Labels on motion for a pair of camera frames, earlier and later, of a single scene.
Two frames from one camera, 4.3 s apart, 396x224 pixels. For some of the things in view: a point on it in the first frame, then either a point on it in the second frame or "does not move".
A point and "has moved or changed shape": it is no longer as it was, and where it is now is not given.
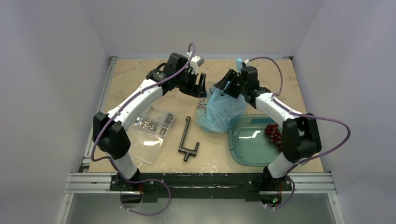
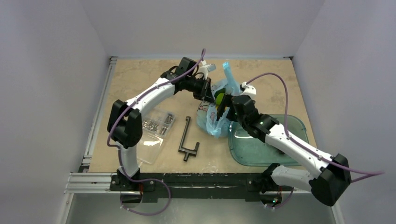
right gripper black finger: x=227 y=84 to x=226 y=101
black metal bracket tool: x=187 y=151 does not move
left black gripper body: x=186 y=83 does not move
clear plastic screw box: x=147 y=135 does not move
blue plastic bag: x=215 y=113 has moved or changed shape
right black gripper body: x=231 y=86 to x=225 y=105
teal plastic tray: x=249 y=144 does not move
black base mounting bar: x=178 y=185 does not move
